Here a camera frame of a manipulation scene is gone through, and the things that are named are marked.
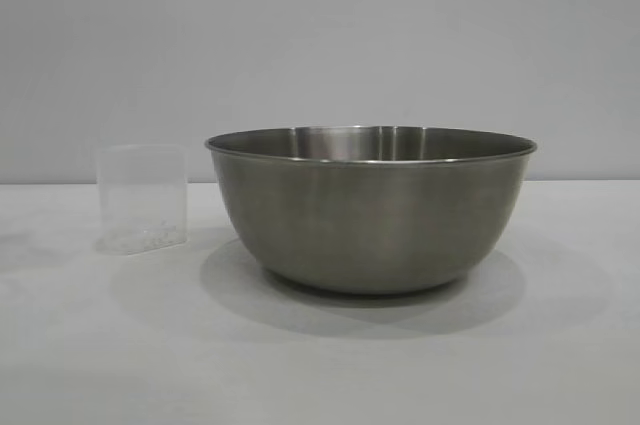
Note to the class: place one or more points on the stainless steel mixing bowl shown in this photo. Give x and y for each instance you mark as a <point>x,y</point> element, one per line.
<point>370,215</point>

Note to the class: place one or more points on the translucent plastic measuring cup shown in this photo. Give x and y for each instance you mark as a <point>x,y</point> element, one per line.
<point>140,185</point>

